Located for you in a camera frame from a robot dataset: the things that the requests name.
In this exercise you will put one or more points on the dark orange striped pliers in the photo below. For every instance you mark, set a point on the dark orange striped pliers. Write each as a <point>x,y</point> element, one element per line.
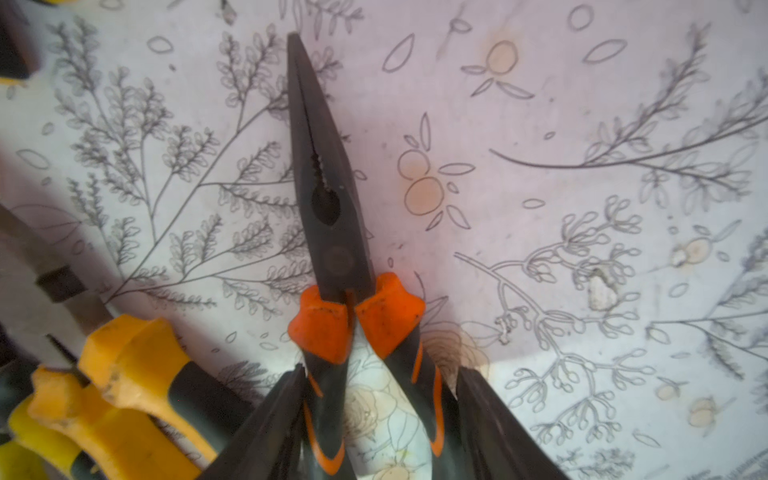
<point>348,294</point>

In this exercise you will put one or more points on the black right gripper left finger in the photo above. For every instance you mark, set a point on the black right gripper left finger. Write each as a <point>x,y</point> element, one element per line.
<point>267,445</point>

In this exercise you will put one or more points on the yellow black handled pliers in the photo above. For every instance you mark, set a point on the yellow black handled pliers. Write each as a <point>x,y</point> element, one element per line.
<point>19,54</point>

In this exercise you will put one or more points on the small yellow diagonal pliers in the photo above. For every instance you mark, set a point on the small yellow diagonal pliers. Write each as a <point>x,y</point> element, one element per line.
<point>27,447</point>

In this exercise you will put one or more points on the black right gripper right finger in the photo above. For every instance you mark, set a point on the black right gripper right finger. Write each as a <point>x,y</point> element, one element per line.
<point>496,443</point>

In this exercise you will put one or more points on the floral patterned table mat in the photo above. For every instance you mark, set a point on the floral patterned table mat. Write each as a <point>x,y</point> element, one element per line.
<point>576,189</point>

